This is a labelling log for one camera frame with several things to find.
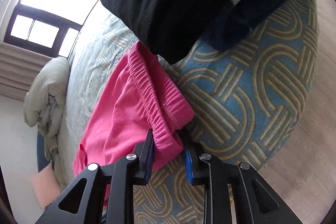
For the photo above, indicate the pink pillow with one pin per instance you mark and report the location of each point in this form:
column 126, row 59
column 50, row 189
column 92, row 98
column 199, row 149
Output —
column 46, row 186

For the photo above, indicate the folded patterned duvet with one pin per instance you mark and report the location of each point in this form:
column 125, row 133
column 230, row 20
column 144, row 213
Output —
column 47, row 87

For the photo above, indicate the blue headboard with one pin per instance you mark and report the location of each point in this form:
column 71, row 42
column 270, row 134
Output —
column 42, row 153

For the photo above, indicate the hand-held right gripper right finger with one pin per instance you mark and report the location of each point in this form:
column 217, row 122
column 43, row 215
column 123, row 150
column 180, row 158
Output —
column 188, row 166

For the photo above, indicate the pink pants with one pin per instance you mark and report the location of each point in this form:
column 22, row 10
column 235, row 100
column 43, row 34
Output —
column 126, row 113

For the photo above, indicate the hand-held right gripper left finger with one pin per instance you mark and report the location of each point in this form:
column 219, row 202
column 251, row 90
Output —
column 147, row 158

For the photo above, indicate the bed with patterned sheet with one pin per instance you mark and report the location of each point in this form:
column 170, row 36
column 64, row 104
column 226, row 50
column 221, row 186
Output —
column 236, row 108

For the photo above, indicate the dark framed window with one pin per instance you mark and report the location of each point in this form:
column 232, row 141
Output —
column 44, row 19

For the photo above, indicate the black folded garment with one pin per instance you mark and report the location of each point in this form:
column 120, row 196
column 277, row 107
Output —
column 162, row 1

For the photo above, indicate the dark blue spotted garment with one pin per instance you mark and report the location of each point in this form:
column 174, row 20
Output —
column 249, row 11

